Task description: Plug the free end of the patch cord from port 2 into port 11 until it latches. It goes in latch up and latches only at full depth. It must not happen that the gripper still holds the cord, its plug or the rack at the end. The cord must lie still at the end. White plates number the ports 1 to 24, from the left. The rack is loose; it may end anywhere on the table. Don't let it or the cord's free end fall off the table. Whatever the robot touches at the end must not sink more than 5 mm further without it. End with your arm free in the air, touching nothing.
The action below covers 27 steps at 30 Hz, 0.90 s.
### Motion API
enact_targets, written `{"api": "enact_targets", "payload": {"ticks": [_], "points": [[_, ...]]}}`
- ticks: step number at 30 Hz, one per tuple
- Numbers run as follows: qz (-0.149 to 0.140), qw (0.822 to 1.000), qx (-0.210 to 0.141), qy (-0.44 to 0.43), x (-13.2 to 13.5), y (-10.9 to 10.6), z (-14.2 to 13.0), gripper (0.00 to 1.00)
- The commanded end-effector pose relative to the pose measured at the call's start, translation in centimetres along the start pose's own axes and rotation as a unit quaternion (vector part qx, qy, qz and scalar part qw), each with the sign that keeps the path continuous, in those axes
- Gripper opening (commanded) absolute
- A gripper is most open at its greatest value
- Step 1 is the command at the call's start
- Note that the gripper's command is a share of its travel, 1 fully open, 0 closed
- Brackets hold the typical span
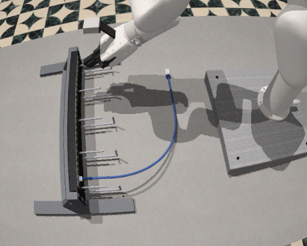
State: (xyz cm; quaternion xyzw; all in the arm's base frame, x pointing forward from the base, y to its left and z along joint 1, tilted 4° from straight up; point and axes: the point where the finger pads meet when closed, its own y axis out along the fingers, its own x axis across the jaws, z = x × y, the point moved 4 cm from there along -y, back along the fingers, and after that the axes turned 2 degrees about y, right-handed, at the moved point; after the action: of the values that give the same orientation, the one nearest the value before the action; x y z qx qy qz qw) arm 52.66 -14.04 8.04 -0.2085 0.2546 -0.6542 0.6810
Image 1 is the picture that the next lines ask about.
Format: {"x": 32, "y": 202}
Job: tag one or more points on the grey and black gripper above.
{"x": 110, "y": 49}

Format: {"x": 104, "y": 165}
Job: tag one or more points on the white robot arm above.
{"x": 153, "y": 17}

